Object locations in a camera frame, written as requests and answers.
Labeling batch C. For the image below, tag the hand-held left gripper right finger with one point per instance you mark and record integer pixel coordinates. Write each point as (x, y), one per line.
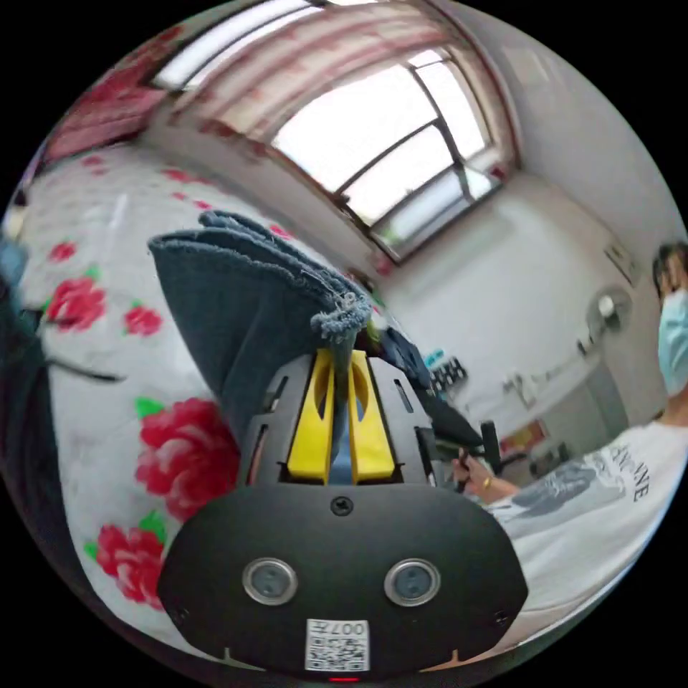
(371, 435)

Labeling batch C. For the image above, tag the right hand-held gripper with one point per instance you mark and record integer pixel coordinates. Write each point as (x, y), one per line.
(463, 466)

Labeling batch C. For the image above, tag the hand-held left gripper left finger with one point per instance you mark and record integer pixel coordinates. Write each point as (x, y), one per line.
(307, 430)

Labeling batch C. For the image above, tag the light blue jeans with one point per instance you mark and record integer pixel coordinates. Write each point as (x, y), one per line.
(236, 301)

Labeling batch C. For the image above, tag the person's right forearm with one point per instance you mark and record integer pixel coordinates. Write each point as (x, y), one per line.
(502, 490)

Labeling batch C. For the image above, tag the person's right hand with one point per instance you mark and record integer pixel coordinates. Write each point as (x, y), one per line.
(474, 475)

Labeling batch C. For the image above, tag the person's body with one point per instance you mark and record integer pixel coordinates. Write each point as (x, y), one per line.
(586, 516)

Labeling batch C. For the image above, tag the white fan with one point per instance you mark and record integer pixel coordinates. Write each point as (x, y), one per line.
(609, 312)

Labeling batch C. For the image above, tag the bed with red flower sheet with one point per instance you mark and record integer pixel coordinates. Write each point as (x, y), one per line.
(102, 226)

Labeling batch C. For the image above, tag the window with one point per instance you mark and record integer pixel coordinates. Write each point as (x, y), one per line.
(387, 145)

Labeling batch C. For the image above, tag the pink curtain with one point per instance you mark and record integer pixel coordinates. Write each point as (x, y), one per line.
(301, 59)

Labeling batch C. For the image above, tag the red flowered folded quilt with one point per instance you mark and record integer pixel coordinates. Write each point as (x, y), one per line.
(105, 107)

